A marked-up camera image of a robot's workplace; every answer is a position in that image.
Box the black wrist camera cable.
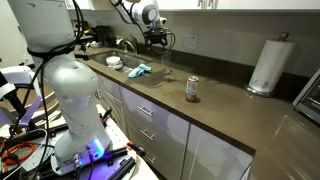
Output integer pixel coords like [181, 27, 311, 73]
[109, 0, 177, 56]

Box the orange and black clamp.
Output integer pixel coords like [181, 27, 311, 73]
[125, 141, 147, 158]

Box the stainless steel sink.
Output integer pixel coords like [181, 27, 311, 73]
[88, 49, 148, 75]

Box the metal paper towel holder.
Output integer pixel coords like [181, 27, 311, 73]
[244, 31, 291, 99]

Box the white ceramic bowl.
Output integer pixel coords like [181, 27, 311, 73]
[105, 55, 123, 67]

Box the white wall outlet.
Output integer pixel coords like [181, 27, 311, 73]
[183, 33, 199, 51]

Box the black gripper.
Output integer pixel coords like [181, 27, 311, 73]
[144, 28, 171, 55]

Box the cabinet drawer front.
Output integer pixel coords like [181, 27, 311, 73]
[121, 108, 191, 174]
[120, 87, 191, 149]
[124, 129, 188, 180]

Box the white curved frame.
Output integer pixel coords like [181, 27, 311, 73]
[0, 64, 61, 131]

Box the clear drinking glass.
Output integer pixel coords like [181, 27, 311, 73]
[160, 49, 173, 75]

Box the sink cabinet door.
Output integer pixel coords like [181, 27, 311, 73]
[96, 75, 129, 136]

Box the orange extension cord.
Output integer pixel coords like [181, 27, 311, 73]
[0, 141, 37, 170]

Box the light blue microfibre towel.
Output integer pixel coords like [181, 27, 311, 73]
[127, 63, 153, 80]

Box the white upper cabinet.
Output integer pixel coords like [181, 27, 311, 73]
[156, 0, 320, 13]

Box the purple strap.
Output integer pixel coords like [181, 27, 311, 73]
[20, 96, 43, 127]

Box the white paper towel roll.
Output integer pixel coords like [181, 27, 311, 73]
[248, 39, 296, 95]

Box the silver bar drawer handle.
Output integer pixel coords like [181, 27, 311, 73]
[144, 154, 157, 165]
[137, 105, 154, 117]
[139, 128, 155, 141]

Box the white perforated mounting table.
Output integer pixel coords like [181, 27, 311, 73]
[0, 103, 161, 180]

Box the silver toaster oven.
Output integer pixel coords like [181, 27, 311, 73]
[292, 67, 320, 125]

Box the plain base cabinet door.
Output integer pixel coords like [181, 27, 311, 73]
[181, 123, 255, 180]

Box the red soda can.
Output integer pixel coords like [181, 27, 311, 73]
[184, 75, 201, 104]

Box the black coffee maker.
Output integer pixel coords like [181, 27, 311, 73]
[94, 24, 113, 48]

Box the black aluminium rail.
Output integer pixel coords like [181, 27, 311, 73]
[107, 156, 137, 180]
[97, 147, 130, 165]

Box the chrome sink faucet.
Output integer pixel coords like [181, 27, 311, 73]
[115, 34, 139, 56]

